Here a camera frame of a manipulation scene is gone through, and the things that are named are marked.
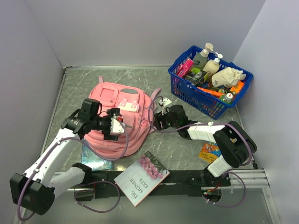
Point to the teal hardcover book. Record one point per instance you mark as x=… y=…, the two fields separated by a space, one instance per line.
x=96 y=163

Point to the cream pump bottle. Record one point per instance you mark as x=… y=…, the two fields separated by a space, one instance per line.
x=213 y=65

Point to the blue plastic basket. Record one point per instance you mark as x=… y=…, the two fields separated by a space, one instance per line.
x=203 y=101

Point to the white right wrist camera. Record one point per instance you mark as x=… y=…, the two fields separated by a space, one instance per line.
x=164 y=103

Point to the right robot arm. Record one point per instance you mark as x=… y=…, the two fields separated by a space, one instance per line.
x=235 y=145

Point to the yellow children's book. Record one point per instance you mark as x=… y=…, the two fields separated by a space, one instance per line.
x=210 y=152

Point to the orange snack pack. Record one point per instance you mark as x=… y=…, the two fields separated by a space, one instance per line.
x=237 y=88

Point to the pink school backpack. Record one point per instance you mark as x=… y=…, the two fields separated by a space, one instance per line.
x=135 y=109

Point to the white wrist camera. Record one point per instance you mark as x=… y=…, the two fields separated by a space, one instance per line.
x=116 y=127
x=164 y=103

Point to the orange packet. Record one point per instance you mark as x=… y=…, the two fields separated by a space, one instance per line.
x=211 y=92

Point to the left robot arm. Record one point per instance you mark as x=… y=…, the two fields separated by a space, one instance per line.
x=38 y=187

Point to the pink box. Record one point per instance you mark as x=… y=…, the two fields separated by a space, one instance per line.
x=184 y=69

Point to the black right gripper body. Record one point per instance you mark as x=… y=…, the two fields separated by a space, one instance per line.
x=167 y=121

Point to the grey pump bottle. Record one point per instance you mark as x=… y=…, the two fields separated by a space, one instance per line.
x=200 y=58

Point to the beige cloth bag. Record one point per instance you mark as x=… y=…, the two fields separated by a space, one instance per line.
x=227 y=77

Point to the black green box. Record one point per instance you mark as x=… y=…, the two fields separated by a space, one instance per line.
x=196 y=77

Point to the green bottle red cap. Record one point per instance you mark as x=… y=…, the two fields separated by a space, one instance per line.
x=227 y=98

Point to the white book pink flowers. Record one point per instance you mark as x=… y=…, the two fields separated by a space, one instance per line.
x=141 y=178

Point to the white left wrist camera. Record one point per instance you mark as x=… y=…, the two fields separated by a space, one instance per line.
x=116 y=127

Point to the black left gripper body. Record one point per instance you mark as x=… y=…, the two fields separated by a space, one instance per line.
x=103 y=123

